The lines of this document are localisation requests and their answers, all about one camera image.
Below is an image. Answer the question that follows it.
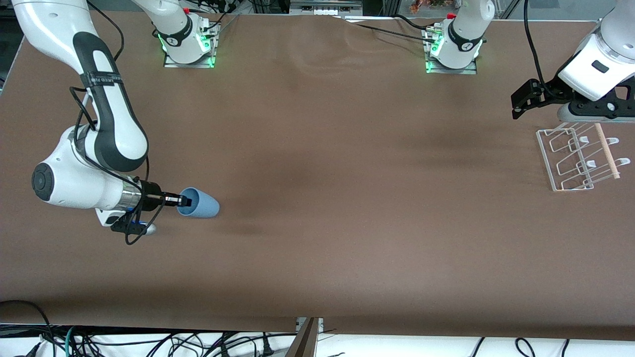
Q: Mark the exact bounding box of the blue plastic cup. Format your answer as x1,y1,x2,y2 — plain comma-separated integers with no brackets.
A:
177,187,220,219

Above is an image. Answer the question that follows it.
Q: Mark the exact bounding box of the orange red cluttered item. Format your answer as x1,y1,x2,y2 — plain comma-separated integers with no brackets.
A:
409,0,447,14

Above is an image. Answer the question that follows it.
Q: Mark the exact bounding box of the brown table cover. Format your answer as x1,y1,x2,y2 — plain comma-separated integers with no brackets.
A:
0,10,635,341

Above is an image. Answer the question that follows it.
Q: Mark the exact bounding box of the grey box with ports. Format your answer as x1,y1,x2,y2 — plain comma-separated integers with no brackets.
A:
290,0,363,15

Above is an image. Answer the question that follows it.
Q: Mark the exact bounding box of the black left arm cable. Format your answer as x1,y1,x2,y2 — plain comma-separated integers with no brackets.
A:
524,0,566,97

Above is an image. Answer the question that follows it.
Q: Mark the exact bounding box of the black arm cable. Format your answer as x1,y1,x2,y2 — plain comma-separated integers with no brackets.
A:
69,0,167,246
524,0,566,97

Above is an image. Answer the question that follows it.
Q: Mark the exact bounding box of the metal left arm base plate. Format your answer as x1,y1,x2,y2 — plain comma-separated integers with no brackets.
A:
422,26,479,75

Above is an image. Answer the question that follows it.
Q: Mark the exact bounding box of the white wire cup rack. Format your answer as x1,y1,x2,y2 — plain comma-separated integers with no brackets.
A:
536,121,632,192

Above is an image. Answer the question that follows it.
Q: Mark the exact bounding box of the short black table cable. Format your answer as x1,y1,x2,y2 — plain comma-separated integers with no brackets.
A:
394,14,437,31

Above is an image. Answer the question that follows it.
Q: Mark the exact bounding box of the long black table cable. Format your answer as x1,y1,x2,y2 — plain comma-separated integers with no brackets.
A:
342,16,440,44

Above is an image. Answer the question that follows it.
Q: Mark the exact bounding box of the thin black tangled cable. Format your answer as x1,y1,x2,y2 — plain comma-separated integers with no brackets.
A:
74,333,169,357

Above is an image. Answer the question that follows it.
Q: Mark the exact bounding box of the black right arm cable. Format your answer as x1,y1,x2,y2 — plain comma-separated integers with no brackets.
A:
69,0,167,246

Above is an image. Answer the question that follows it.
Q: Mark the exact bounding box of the thick black looping cable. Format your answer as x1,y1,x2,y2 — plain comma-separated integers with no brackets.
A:
0,300,56,357

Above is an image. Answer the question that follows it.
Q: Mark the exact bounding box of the black cable with plug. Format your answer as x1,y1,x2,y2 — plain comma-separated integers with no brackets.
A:
255,333,274,357

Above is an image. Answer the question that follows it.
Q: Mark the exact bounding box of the black base connector cable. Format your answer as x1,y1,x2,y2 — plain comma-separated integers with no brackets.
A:
196,0,241,33

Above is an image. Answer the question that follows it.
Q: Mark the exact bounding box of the aluminium table edge post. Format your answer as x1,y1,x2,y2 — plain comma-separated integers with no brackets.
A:
285,317,324,357

